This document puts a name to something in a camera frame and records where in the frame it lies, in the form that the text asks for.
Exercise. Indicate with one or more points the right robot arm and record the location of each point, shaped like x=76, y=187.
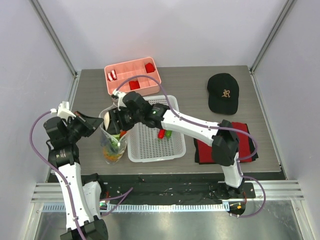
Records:
x=221, y=137

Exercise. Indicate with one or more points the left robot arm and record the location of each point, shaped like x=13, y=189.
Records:
x=81, y=197

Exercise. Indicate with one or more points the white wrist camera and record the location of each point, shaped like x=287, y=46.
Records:
x=117, y=97
x=63, y=111

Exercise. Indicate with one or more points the red folded shirt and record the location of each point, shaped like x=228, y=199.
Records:
x=245, y=140

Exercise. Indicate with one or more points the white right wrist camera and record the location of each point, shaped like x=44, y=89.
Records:
x=117, y=97

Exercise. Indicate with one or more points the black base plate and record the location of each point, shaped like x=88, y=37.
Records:
x=173, y=189

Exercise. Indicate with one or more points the white plastic basket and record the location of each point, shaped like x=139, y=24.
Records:
x=144, y=146

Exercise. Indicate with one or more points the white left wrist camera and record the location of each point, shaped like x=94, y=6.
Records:
x=63, y=111

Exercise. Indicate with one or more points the black baseball cap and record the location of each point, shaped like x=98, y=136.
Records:
x=223, y=94

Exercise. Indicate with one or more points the white slotted cable duct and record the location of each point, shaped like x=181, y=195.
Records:
x=126, y=208

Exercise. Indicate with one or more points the pink divided organizer box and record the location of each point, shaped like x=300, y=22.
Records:
x=131, y=71

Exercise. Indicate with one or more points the red white striped sock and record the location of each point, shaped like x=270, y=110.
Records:
x=112, y=76

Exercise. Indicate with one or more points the green fake cucumber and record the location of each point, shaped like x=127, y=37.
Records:
x=168, y=134

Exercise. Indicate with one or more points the red rolled sock back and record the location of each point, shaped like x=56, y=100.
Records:
x=149, y=68

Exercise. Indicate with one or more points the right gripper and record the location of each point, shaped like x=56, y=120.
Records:
x=114, y=121

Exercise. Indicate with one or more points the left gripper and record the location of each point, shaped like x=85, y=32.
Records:
x=90, y=124

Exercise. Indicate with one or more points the black folded cloth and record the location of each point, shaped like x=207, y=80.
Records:
x=253, y=147

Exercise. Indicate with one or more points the red rolled sock front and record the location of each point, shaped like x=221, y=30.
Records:
x=134, y=85

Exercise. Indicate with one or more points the polka dot zip bag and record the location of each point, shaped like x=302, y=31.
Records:
x=111, y=140

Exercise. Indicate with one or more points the red fake chili pepper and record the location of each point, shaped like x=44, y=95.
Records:
x=161, y=134

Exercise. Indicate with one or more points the red rolled sock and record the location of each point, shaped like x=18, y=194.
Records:
x=149, y=68
x=134, y=85

